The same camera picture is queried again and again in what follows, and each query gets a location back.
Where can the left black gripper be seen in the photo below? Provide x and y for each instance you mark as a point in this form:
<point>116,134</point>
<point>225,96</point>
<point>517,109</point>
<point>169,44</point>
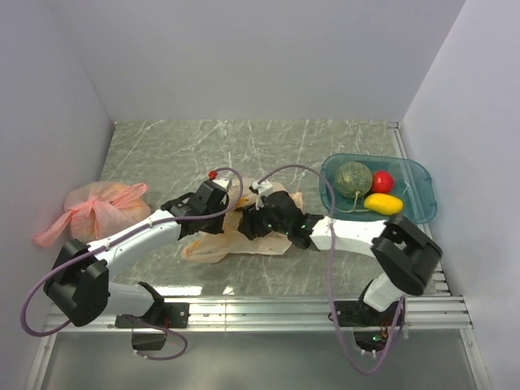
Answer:
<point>219,197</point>

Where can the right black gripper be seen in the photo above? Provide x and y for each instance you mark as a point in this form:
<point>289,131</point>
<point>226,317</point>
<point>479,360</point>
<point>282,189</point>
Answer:
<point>250,222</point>

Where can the orange plastic bag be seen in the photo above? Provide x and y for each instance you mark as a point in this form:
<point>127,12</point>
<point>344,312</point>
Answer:
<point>210,248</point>

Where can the green netted melon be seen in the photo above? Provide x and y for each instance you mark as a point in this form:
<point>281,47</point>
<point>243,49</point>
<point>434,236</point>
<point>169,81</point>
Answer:
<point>353,181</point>

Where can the yellow mango fruit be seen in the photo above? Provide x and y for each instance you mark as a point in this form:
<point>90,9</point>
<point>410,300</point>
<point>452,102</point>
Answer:
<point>384,204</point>

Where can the red apple fruit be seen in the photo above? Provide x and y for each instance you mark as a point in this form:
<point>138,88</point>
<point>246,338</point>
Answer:
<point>382,182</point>

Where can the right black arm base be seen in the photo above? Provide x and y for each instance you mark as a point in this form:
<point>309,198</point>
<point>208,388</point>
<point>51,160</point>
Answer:
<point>371,327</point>

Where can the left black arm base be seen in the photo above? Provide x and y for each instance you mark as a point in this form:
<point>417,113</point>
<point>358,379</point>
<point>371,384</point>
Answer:
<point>151,331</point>

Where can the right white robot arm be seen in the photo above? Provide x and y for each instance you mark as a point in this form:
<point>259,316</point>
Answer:
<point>405,253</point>

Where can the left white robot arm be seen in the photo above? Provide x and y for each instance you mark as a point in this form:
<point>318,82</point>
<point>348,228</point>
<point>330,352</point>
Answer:
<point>84,287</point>

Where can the pink plastic bag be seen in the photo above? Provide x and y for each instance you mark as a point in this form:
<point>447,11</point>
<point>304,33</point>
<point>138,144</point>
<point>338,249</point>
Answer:
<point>96,211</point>

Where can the teal plastic tray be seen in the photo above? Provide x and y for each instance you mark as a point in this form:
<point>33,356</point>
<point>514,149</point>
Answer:
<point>412,184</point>

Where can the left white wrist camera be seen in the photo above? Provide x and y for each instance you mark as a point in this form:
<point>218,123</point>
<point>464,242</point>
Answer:
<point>223,182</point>

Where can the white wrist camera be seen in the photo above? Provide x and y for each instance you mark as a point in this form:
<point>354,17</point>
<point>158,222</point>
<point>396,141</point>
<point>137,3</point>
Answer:
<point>261,188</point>
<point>223,182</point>

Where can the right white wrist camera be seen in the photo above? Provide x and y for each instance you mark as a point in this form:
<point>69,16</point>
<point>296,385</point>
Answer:
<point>261,188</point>

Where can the aluminium mounting rail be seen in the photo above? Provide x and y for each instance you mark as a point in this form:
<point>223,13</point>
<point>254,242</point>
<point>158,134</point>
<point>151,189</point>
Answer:
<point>308,314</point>

